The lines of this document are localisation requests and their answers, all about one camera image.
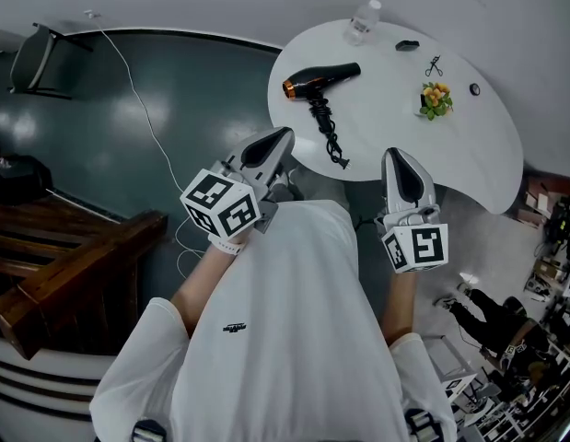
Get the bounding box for person's right forearm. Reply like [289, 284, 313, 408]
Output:
[378, 268, 417, 346]

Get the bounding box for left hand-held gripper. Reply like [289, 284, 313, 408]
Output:
[180, 126, 296, 241]

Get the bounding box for black bag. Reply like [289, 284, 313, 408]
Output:
[0, 154, 53, 204]

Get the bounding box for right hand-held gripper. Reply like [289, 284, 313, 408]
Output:
[375, 147, 450, 274]

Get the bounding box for white metal cart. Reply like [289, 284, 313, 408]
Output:
[421, 335, 480, 405]

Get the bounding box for small potted orange flowers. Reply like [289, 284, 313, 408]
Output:
[413, 80, 456, 122]

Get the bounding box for person's white t-shirt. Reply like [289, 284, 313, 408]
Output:
[88, 199, 459, 442]

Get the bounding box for brown cardboard box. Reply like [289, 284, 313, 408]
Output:
[518, 174, 570, 230]

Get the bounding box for black orange hair dryer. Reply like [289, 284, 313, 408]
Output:
[282, 61, 363, 171]

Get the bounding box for white rounded table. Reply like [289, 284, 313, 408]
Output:
[267, 18, 525, 216]

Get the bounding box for cluttered equipment rack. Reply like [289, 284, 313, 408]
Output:
[523, 191, 570, 442]

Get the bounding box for striped shoulder strap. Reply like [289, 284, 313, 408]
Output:
[403, 407, 445, 442]
[132, 418, 169, 442]

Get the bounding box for black eyelash curler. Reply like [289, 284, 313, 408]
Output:
[424, 53, 444, 79]

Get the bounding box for grey green chair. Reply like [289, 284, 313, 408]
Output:
[7, 21, 95, 101]

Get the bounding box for clear plastic water bottle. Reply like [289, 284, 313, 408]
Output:
[343, 0, 383, 47]

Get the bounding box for white floor cable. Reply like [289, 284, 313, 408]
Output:
[83, 8, 208, 278]

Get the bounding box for person's left forearm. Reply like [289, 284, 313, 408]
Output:
[169, 241, 244, 340]

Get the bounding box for white wristwatch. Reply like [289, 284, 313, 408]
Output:
[206, 234, 249, 258]

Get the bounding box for white striped curved cabinet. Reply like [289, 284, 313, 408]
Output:
[0, 332, 111, 442]

